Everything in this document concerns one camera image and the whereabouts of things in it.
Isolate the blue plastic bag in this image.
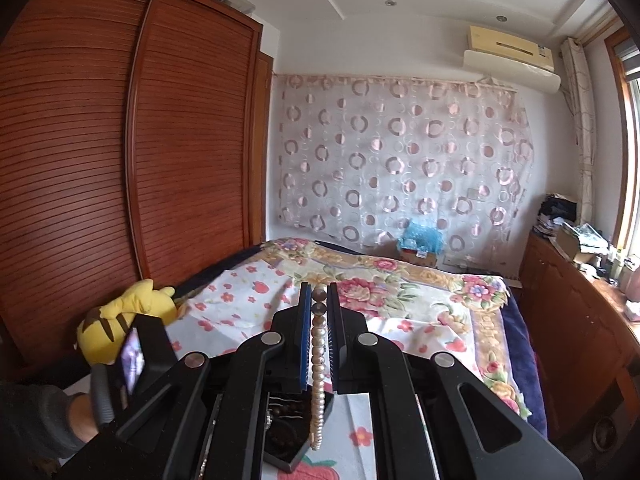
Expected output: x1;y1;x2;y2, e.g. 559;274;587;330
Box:
400;219;446;256

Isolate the stack of books and boxes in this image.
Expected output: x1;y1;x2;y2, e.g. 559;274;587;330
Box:
555;222;612;267

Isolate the beige patterned window curtain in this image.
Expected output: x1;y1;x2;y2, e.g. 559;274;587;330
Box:
560;36;602;211

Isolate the brown slatted wooden wardrobe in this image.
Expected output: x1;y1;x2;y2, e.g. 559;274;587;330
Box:
0;0;275;386

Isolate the wooden-framed window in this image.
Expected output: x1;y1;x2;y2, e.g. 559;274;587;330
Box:
602;15;640;261

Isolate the white pearl necklace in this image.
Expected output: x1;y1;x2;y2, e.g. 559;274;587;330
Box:
309;285;329;451

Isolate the black square box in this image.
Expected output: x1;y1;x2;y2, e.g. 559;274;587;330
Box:
260;390;336;474

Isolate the yellow plush toy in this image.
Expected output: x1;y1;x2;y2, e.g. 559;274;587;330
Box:
76;280;180;366

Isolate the circle-print sheer curtain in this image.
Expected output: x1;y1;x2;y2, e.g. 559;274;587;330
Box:
272;74;536;261

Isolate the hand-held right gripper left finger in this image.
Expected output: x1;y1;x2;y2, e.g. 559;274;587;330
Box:
60;282;311;480

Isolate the beige wall air conditioner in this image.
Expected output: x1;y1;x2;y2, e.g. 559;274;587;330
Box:
462;24;562;93

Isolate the person's left forearm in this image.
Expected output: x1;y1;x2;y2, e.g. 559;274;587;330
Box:
0;380;88;462

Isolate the cardboard box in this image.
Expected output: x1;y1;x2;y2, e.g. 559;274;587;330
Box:
397;247;439;269

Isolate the pile of bead bracelets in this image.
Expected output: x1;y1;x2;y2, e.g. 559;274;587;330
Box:
266;394;307;457

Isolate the person's left hand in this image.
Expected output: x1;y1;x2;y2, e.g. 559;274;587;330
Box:
67;392;102;444

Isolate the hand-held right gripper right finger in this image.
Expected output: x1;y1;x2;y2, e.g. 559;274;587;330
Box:
327;282;583;480

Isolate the pile of dark clothes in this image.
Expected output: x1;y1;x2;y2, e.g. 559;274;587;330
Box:
532;194;581;239

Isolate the bed with floral blanket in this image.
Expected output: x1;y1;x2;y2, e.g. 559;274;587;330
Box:
175;237;547;436

